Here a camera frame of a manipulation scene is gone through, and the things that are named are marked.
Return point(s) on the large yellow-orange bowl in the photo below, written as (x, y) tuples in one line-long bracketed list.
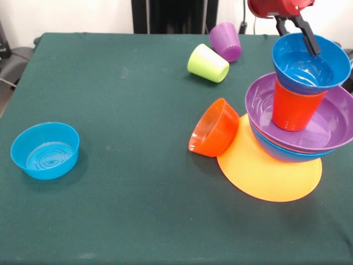
[(262, 182)]

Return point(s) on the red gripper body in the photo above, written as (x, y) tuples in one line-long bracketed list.
[(275, 7)]

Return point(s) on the green cup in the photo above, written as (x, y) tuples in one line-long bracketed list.
[(207, 63)]

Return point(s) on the large light blue bowl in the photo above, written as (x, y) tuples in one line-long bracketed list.
[(275, 153)]

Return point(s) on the dark blue bowl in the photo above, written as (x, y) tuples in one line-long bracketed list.
[(292, 55)]

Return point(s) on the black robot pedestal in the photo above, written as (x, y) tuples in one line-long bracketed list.
[(171, 13)]

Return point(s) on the small orange bowl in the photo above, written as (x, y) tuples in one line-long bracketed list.
[(218, 129)]

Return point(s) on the purple cup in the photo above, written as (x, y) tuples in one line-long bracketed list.
[(227, 41)]

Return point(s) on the purple bowl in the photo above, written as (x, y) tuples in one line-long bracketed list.
[(336, 116)]

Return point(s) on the flat-bottomed light blue bowl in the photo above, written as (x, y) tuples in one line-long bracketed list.
[(19, 154)]

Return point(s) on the orange cup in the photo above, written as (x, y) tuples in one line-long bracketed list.
[(292, 110)]

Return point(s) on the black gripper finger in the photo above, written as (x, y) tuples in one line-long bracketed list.
[(282, 26), (309, 36)]

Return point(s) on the dark green tablecloth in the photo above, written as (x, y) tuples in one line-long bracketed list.
[(110, 243)]

